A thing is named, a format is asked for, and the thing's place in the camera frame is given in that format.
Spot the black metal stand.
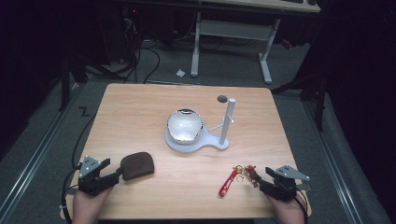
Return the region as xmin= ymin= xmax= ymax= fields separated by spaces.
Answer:
xmin=271 ymin=71 xmax=329 ymax=133
xmin=58 ymin=52 xmax=90 ymax=112

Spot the person's right hand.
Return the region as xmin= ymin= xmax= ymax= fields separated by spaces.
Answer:
xmin=265 ymin=189 xmax=308 ymax=224

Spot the white desk frame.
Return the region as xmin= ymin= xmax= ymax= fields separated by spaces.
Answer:
xmin=190 ymin=0 xmax=321 ymax=85

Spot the white stand with pole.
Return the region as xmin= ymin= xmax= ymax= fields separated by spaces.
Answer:
xmin=164 ymin=97 xmax=237 ymax=154

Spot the brown leather pouch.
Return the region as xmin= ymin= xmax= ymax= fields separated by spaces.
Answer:
xmin=120 ymin=151 xmax=155 ymax=181

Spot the black cable bundle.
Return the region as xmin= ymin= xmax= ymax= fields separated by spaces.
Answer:
xmin=87 ymin=12 xmax=162 ymax=85

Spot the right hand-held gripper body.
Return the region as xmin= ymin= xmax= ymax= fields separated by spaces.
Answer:
xmin=259 ymin=164 xmax=312 ymax=203

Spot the shiny silver bowl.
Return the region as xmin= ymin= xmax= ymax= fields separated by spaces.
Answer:
xmin=166 ymin=108 xmax=205 ymax=146

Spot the person's left hand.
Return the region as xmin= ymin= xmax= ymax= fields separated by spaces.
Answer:
xmin=72 ymin=186 xmax=114 ymax=224

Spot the red keychain strap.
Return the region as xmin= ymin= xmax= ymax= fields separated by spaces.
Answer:
xmin=218 ymin=164 xmax=258 ymax=199

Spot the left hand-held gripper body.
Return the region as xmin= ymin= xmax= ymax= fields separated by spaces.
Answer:
xmin=77 ymin=155 xmax=120 ymax=197

